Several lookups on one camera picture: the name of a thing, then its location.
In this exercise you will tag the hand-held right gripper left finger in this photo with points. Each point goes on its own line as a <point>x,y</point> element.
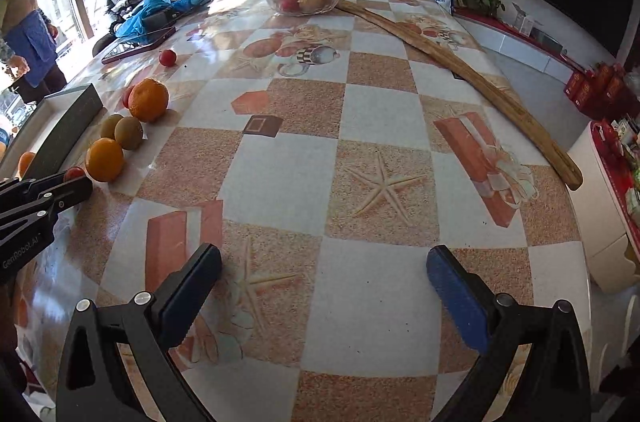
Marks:
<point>192,297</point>

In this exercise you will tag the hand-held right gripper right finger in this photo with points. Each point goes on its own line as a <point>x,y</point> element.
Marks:
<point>457,302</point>

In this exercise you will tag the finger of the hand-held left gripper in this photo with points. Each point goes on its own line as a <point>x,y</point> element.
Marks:
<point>65,197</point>
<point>20,187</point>

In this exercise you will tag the smooth orange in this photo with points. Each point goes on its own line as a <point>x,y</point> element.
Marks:
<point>25,163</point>
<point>104,160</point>

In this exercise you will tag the small red fruit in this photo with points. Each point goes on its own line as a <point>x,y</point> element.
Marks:
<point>75,173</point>
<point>126,96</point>
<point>167,57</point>

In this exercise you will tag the dark shallow box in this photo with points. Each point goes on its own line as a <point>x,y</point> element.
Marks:
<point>70,122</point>

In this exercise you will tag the brown kiwi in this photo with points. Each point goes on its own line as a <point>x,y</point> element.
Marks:
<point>110,126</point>
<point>129,133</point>

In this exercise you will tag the large bumpy mandarin orange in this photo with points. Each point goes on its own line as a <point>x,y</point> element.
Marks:
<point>148,100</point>

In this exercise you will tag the printed checkered tablecloth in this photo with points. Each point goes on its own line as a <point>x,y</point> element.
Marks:
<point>380,212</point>

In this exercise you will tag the dark red tablet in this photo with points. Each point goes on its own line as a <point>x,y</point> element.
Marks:
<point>135,47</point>

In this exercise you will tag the white round stand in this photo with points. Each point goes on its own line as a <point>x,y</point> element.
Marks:
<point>600,212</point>

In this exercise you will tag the black pouch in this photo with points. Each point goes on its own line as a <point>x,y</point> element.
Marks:
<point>157,20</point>

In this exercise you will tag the red snack tray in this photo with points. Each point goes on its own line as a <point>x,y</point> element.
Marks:
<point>612,162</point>

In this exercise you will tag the long wooden board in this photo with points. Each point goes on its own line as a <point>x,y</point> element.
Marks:
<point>500,96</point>

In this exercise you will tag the blue cloth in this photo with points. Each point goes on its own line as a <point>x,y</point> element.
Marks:
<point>155,5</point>

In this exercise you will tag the pile of snack packets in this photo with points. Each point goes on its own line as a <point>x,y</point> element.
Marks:
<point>627,132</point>

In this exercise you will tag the stack of red gift boxes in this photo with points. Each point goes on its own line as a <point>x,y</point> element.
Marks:
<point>595,87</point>

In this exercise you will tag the white low bench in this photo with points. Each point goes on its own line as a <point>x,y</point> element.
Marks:
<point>515,42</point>

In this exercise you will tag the dark flat box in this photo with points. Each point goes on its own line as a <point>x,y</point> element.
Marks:
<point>547,42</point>

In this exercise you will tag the small white carton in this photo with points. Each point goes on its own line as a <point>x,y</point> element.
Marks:
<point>522,20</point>

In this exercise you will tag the red apple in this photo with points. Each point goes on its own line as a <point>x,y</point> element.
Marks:
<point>287,5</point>

